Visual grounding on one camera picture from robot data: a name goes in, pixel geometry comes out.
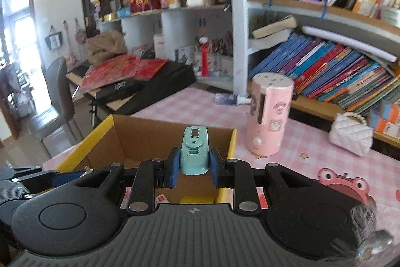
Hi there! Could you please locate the pink printed tablecloth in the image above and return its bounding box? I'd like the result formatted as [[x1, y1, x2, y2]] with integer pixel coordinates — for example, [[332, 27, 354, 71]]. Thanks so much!
[[44, 87, 400, 255]]

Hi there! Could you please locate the gold tape roll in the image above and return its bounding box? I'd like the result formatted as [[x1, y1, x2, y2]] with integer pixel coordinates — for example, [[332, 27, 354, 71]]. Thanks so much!
[[180, 196, 216, 204]]

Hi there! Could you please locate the red decorations plastic bag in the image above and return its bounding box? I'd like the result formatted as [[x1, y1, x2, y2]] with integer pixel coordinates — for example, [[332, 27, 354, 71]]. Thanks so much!
[[79, 54, 141, 92]]

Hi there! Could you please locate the black electronic keyboard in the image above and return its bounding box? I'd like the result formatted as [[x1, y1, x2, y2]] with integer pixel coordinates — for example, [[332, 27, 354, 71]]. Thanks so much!
[[65, 59, 197, 116]]

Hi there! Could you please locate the pink hanging wall pouch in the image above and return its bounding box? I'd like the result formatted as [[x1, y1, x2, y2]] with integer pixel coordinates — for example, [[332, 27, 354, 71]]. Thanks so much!
[[74, 18, 86, 44]]

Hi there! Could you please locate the white paper roll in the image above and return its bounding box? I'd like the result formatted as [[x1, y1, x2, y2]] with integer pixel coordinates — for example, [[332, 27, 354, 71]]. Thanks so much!
[[301, 26, 399, 62]]

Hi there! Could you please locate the red envelope pack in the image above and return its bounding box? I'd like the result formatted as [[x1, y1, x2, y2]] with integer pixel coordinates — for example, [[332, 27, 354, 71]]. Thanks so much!
[[136, 58, 169, 80]]

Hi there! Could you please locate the grey chair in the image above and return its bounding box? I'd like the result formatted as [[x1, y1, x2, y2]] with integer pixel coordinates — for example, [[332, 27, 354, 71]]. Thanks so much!
[[26, 57, 79, 158]]

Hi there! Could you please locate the pink cylindrical dispenser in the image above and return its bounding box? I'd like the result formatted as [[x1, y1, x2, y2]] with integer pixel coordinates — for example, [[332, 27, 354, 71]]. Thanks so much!
[[244, 72, 295, 157]]

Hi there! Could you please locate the row of blue spined books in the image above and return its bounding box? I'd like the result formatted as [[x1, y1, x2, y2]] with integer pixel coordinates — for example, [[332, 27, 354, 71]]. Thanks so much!
[[250, 32, 400, 113]]

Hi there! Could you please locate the white red-label box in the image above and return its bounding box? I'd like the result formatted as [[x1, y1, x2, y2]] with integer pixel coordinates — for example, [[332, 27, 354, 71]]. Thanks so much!
[[153, 34, 166, 59]]

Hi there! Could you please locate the red tassel ornament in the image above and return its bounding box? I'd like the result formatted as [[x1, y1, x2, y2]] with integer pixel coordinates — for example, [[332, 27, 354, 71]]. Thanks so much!
[[198, 36, 210, 77]]

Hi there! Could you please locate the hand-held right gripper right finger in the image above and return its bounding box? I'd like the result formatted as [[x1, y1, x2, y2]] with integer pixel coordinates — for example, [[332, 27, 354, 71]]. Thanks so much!
[[209, 147, 316, 214]]

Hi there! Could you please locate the yellow cardboard box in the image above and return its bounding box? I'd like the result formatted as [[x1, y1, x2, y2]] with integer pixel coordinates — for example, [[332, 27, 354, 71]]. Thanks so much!
[[56, 114, 269, 211]]

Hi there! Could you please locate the white round jar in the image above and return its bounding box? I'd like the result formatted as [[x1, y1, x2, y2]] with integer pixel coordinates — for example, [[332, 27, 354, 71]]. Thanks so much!
[[381, 6, 400, 25]]

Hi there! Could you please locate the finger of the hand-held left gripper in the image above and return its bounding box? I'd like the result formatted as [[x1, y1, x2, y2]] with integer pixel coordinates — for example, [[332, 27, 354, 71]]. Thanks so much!
[[27, 167, 95, 193]]

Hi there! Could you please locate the orange white small box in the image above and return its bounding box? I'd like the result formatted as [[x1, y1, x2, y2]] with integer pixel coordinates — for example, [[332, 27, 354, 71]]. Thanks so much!
[[379, 100, 400, 124], [369, 109, 400, 135]]

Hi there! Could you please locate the black flat box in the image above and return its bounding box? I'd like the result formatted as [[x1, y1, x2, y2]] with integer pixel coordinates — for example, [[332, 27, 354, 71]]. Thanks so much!
[[95, 79, 144, 100]]

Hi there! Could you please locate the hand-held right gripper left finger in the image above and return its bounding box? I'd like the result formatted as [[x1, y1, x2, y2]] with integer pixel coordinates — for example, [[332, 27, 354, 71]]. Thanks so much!
[[73, 148, 182, 213]]

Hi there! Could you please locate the brown folded cloth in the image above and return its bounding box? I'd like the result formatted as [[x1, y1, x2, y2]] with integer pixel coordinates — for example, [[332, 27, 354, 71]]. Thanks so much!
[[86, 30, 128, 64]]

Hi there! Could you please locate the stack of old books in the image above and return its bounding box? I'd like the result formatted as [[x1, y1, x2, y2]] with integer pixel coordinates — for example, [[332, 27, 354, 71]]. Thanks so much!
[[250, 15, 298, 49]]

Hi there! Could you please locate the small clear spray bottle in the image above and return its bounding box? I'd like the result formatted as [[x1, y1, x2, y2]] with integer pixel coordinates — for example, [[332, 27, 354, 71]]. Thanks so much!
[[215, 92, 251, 105]]

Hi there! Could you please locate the white wooden bookshelf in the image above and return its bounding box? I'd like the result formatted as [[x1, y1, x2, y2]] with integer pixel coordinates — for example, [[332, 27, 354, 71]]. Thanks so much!
[[97, 0, 400, 142]]

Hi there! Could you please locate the white quilted purse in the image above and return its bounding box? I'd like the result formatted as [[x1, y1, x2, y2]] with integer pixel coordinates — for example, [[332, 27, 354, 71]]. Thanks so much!
[[329, 111, 374, 157]]

